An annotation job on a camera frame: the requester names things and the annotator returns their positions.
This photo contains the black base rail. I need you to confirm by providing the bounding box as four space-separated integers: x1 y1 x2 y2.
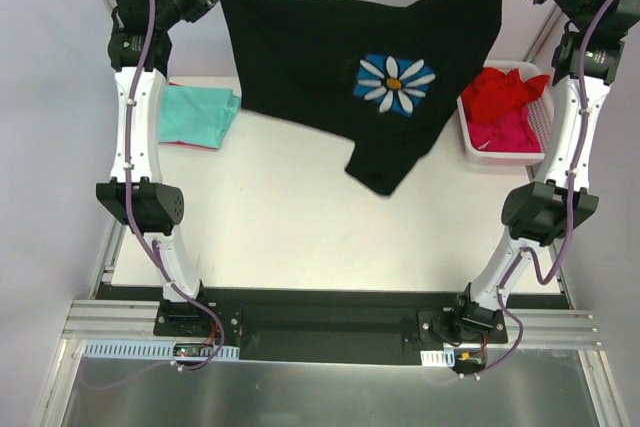
95 292 551 366

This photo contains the white plastic basket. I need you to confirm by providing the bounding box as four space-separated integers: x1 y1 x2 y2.
457 61 553 166

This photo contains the black t-shirt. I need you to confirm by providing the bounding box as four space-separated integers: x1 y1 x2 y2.
222 0 502 196

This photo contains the red t-shirt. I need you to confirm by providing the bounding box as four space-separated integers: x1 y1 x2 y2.
461 67 550 125

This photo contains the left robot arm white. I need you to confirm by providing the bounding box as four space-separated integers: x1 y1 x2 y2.
96 0 220 302

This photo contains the magenta t-shirt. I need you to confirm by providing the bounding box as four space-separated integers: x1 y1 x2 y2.
467 107 542 154

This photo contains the right aluminium frame post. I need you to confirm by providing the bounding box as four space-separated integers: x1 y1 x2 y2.
523 6 562 62

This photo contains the folded teal t-shirt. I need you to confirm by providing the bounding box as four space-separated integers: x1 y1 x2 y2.
158 84 241 149

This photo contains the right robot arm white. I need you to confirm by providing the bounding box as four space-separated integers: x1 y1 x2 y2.
450 0 639 342

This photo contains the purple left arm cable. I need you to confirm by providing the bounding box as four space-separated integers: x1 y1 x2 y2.
120 0 226 363

